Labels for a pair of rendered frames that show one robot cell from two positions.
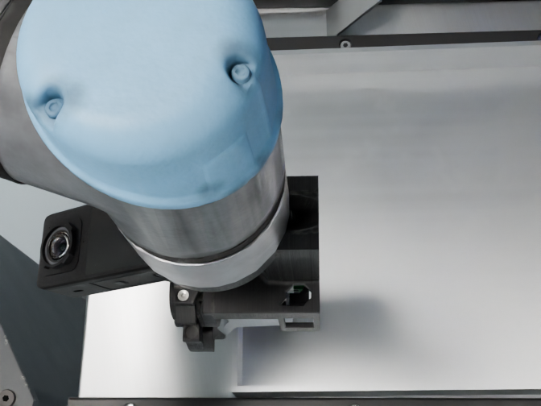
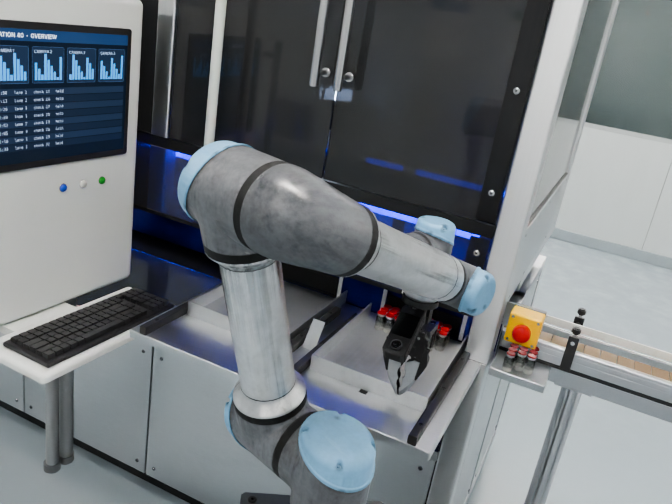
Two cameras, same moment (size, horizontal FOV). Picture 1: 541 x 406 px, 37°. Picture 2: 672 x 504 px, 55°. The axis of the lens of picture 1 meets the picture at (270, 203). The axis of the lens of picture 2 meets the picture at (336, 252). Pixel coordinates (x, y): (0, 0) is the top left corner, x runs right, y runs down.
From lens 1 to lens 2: 1.19 m
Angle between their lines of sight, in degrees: 68
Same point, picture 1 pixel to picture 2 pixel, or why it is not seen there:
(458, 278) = not seen: hidden behind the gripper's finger
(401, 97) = (345, 349)
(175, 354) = (402, 418)
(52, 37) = (434, 222)
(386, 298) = not seen: hidden behind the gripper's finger
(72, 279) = (408, 343)
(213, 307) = (429, 331)
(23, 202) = not seen: outside the picture
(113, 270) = (414, 330)
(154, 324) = (389, 418)
